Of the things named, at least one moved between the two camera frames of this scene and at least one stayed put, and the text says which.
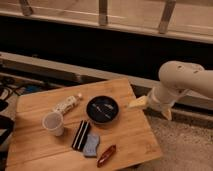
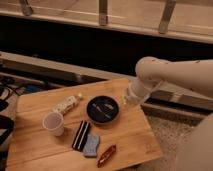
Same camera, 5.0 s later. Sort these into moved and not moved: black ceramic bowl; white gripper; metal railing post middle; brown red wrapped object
Moved: white gripper
Not moved: brown red wrapped object; metal railing post middle; black ceramic bowl
